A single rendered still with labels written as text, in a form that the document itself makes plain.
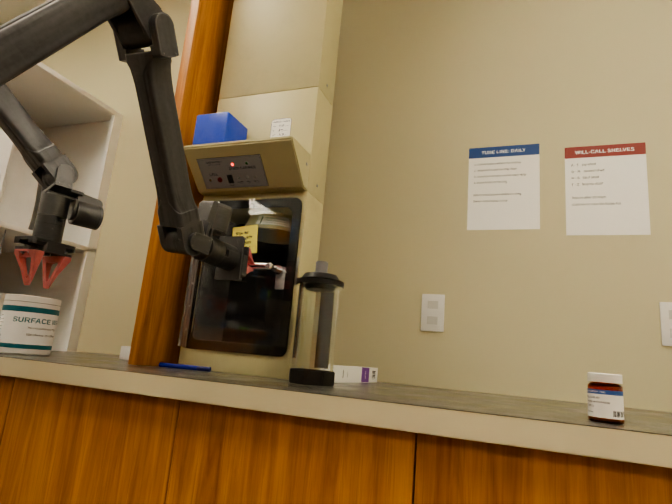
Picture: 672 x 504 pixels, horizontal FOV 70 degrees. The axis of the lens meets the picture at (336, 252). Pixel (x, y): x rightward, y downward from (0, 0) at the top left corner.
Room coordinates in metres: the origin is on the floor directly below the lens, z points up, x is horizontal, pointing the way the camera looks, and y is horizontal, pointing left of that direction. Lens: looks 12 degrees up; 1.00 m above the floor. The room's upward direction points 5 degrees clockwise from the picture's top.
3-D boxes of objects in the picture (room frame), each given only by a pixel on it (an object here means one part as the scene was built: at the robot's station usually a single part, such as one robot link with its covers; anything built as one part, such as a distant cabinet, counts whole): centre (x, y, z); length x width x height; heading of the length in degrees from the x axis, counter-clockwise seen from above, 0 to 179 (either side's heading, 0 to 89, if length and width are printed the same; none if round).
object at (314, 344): (1.07, 0.03, 1.06); 0.11 x 0.11 x 0.21
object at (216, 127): (1.21, 0.34, 1.55); 0.10 x 0.10 x 0.09; 69
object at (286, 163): (1.17, 0.26, 1.46); 0.32 x 0.11 x 0.10; 69
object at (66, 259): (1.04, 0.63, 1.14); 0.07 x 0.07 x 0.09; 68
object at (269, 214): (1.22, 0.24, 1.19); 0.30 x 0.01 x 0.40; 68
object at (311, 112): (1.34, 0.19, 1.32); 0.32 x 0.25 x 0.77; 69
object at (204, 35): (1.45, 0.39, 1.64); 0.49 x 0.03 x 1.40; 159
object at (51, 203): (1.04, 0.63, 1.27); 0.07 x 0.06 x 0.07; 139
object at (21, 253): (1.02, 0.64, 1.14); 0.07 x 0.07 x 0.09; 68
